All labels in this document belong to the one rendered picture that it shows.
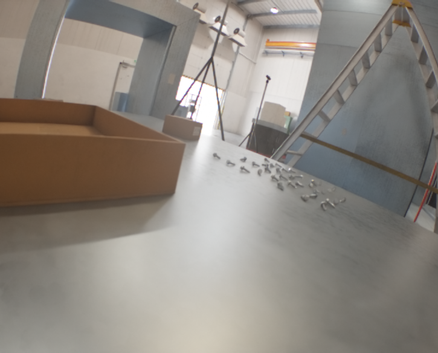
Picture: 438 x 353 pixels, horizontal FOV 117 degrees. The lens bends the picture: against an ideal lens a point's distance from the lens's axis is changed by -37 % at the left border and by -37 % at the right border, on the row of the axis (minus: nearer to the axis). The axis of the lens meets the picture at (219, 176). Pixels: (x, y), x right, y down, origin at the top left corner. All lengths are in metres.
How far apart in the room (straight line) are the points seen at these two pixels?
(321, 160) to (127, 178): 2.47
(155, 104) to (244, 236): 1.52
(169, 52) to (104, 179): 1.55
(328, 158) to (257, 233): 2.38
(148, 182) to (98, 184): 0.05
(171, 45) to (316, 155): 1.93
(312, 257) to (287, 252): 0.03
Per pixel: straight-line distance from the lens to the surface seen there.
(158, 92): 1.66
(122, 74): 9.71
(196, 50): 11.48
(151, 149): 0.21
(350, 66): 1.93
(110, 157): 0.20
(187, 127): 0.70
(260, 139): 6.12
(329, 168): 2.56
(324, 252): 0.24
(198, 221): 0.20
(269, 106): 6.25
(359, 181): 2.50
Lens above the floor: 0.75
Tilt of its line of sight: 15 degrees down
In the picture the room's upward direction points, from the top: 15 degrees clockwise
